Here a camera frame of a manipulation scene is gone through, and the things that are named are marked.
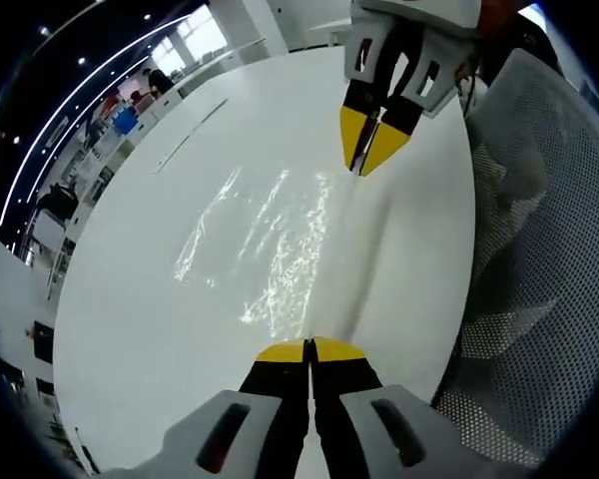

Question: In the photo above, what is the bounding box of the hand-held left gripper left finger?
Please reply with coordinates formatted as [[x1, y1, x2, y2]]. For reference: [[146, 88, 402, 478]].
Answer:
[[99, 337, 311, 479]]

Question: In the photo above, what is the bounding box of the black cable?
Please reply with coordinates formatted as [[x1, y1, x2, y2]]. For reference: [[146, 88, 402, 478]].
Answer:
[[456, 42, 482, 121]]

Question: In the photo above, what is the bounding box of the person's right hand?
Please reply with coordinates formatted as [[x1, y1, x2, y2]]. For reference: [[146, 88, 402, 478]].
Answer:
[[478, 0, 516, 37]]

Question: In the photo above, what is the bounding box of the long curved ceiling light strip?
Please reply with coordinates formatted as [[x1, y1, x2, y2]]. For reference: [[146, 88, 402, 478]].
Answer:
[[0, 53, 152, 227]]

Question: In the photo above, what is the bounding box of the long white counter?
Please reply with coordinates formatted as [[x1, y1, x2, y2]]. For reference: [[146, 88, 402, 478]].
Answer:
[[54, 49, 246, 240]]

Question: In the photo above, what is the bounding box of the black cabinet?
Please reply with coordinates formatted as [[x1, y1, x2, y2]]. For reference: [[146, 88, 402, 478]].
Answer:
[[31, 320, 56, 364]]

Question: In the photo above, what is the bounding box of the clear food packaging bag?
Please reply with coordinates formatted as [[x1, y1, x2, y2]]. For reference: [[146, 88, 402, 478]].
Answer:
[[299, 164, 403, 346], [171, 167, 338, 338]]

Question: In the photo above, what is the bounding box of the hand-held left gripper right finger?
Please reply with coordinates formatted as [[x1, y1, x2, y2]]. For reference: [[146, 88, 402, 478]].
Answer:
[[309, 336, 523, 479]]

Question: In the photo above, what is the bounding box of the wide white pillar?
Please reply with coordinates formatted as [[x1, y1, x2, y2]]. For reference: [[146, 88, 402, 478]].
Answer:
[[0, 222, 57, 395]]

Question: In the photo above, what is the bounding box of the narrow white pillar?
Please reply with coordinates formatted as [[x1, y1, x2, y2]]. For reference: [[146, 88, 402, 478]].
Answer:
[[208, 0, 351, 57]]

